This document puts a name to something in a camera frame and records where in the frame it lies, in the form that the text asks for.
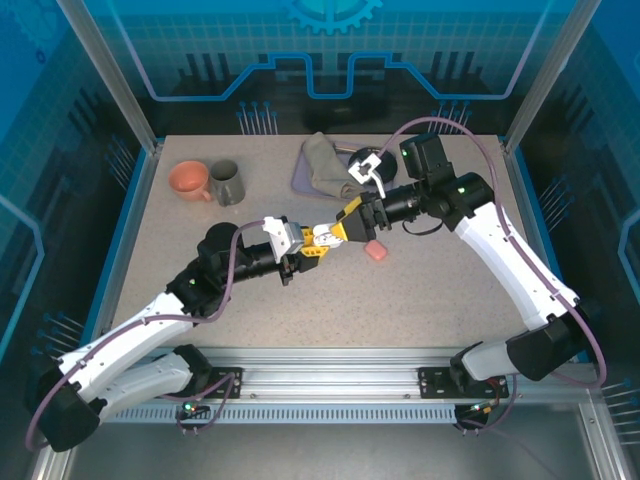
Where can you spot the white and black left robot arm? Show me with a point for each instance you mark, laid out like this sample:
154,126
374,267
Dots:
125,345

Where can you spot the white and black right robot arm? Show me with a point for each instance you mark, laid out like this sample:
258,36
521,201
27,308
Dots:
515,265

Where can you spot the orange ceramic mug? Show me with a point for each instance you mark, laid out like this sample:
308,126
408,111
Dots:
187,177

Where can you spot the lavender plastic tray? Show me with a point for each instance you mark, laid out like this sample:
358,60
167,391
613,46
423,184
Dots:
300,175

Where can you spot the aluminium frame post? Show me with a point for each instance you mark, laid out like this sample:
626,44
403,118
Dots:
550,75
110,75

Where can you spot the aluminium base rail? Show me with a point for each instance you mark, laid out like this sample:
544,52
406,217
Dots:
330,375

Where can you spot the black round plate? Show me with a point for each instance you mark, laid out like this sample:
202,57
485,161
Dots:
390,167

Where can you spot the beige folded cloth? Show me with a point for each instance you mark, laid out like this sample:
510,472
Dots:
325,165

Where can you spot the white earbud charging case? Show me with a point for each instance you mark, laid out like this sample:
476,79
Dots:
332,242

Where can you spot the metal cutlery piece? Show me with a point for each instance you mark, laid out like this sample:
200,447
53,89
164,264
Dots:
345,147

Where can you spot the pink silicone case cover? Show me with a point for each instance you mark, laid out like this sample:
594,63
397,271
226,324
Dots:
376,251

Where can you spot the grey ceramic mug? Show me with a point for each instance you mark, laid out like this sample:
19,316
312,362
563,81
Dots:
227,187

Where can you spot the aluminium table side rail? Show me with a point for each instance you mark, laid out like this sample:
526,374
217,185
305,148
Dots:
135,200
529,200

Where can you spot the small circuit board with LED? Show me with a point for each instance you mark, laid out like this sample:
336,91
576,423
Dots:
192,407
482,407

